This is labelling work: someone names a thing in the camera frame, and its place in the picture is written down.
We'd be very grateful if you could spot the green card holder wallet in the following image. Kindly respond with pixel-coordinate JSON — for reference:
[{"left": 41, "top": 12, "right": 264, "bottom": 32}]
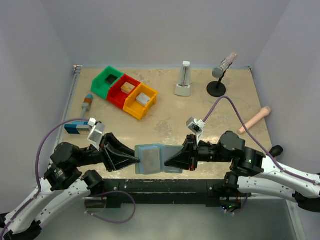
[{"left": 134, "top": 144, "right": 183, "bottom": 175}]

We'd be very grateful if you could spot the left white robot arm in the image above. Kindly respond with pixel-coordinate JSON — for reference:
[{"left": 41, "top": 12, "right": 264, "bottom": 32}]
[{"left": 0, "top": 133, "right": 139, "bottom": 240}]

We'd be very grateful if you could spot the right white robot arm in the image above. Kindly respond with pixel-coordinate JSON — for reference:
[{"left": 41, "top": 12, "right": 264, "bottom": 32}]
[{"left": 164, "top": 131, "right": 320, "bottom": 213}]

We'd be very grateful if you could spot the card stack in yellow bin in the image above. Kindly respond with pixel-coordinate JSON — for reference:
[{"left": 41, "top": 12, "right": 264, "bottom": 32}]
[{"left": 136, "top": 92, "right": 151, "bottom": 107}]

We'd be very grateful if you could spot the card stack in red bin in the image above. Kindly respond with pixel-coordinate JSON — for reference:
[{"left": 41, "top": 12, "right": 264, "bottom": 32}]
[{"left": 121, "top": 82, "right": 135, "bottom": 95}]

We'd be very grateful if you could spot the toy block hammer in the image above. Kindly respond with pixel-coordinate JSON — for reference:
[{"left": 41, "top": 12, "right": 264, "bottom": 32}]
[{"left": 64, "top": 94, "right": 94, "bottom": 135}]

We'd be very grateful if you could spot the yellow plastic bin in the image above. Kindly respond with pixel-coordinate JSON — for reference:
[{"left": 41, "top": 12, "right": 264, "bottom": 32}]
[{"left": 123, "top": 83, "right": 158, "bottom": 120}]

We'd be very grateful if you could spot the red plastic bin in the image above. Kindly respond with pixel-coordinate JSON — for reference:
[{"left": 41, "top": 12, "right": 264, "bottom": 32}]
[{"left": 107, "top": 74, "right": 141, "bottom": 110}]

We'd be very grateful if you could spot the green plastic bin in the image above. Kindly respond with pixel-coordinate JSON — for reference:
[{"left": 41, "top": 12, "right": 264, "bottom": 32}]
[{"left": 91, "top": 66, "right": 124, "bottom": 100}]

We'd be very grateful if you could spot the black item in green bin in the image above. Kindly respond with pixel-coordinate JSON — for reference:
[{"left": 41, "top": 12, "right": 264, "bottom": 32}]
[{"left": 105, "top": 74, "right": 118, "bottom": 85}]

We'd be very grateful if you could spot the white metronome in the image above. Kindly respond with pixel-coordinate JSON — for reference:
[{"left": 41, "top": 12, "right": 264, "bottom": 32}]
[{"left": 174, "top": 61, "right": 191, "bottom": 97}]

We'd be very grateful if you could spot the black microphone stand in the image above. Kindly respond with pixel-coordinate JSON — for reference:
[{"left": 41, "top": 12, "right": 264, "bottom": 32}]
[{"left": 206, "top": 65, "right": 227, "bottom": 98}]

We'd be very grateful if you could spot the grey glitter microphone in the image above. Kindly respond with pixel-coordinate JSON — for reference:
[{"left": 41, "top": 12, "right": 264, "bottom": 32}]
[{"left": 212, "top": 52, "right": 238, "bottom": 79}]

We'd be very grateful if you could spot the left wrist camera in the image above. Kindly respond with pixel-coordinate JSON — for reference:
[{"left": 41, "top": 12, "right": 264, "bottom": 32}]
[{"left": 87, "top": 117, "right": 106, "bottom": 150}]

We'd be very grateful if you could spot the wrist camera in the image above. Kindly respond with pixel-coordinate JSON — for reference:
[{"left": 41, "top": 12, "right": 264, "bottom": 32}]
[
  {"left": 87, "top": 117, "right": 106, "bottom": 150},
  {"left": 186, "top": 117, "right": 206, "bottom": 144}
]

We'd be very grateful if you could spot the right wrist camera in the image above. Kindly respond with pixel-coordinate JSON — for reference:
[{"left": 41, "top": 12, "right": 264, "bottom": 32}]
[{"left": 186, "top": 117, "right": 206, "bottom": 144}]

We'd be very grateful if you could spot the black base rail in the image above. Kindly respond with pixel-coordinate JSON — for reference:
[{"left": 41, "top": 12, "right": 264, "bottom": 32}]
[{"left": 85, "top": 179, "right": 246, "bottom": 208}]

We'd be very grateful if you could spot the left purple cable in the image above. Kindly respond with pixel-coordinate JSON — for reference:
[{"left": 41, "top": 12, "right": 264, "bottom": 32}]
[{"left": 0, "top": 118, "right": 137, "bottom": 240}]

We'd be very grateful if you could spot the purple cable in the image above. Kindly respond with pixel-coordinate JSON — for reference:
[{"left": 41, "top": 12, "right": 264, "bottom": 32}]
[
  {"left": 203, "top": 95, "right": 320, "bottom": 216},
  {"left": 0, "top": 118, "right": 137, "bottom": 240}
]

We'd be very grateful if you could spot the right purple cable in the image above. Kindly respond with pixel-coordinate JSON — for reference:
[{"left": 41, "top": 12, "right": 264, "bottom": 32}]
[{"left": 203, "top": 95, "right": 320, "bottom": 216}]

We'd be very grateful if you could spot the aluminium frame rail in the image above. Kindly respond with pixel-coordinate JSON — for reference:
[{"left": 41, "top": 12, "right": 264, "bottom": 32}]
[{"left": 18, "top": 65, "right": 83, "bottom": 240}]

